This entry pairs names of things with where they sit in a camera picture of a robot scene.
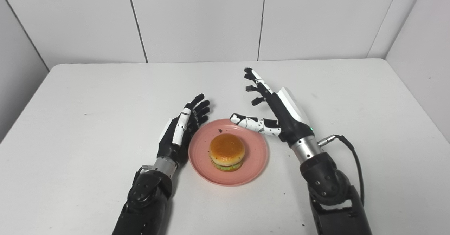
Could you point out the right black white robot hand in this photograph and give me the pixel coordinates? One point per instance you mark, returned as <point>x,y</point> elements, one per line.
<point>281,115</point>

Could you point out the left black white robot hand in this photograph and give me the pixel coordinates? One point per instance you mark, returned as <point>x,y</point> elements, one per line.
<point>179,136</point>

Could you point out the toy hamburger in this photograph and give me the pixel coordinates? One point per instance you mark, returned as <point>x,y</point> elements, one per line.
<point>227,152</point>

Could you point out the pink plate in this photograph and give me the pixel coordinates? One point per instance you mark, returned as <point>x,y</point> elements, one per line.
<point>228,152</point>

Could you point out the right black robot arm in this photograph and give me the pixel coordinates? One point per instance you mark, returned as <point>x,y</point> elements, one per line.
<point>330,189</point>

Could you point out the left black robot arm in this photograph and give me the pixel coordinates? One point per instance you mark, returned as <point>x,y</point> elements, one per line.
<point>147,200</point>

